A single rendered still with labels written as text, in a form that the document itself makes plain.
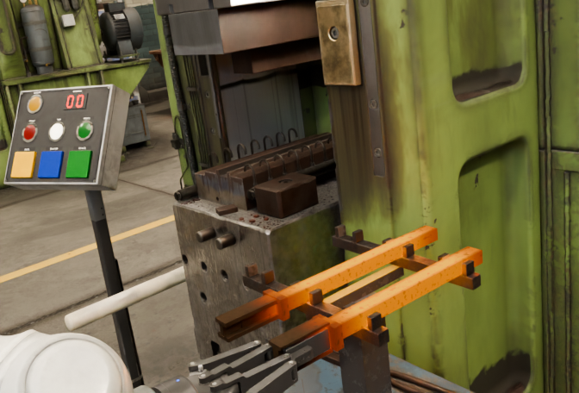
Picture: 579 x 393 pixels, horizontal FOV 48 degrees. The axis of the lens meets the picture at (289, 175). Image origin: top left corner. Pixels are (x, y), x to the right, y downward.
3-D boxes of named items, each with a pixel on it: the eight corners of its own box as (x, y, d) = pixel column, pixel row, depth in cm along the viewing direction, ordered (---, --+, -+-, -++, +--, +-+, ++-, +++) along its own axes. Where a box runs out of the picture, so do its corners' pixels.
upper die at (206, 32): (223, 54, 139) (216, 9, 136) (174, 55, 154) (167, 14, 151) (357, 28, 165) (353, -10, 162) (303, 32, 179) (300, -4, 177)
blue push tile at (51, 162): (57, 177, 176) (61, 150, 177) (36, 177, 179) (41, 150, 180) (61, 178, 177) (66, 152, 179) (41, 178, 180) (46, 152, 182)
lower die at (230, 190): (246, 210, 148) (241, 175, 146) (198, 197, 163) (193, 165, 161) (370, 163, 174) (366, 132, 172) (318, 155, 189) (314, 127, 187)
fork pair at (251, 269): (265, 284, 106) (264, 273, 105) (245, 276, 110) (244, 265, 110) (364, 240, 119) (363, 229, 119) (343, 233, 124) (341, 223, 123)
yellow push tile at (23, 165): (29, 177, 180) (34, 151, 181) (10, 177, 183) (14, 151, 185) (34, 179, 181) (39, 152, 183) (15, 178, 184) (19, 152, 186)
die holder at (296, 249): (293, 416, 146) (267, 231, 134) (199, 359, 174) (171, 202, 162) (442, 316, 180) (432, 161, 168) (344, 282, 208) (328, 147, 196)
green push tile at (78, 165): (86, 177, 172) (90, 149, 173) (65, 177, 175) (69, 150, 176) (91, 178, 173) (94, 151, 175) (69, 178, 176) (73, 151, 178)
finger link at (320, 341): (282, 348, 81) (286, 350, 81) (324, 327, 85) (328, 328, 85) (285, 369, 82) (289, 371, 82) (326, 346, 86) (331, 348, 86)
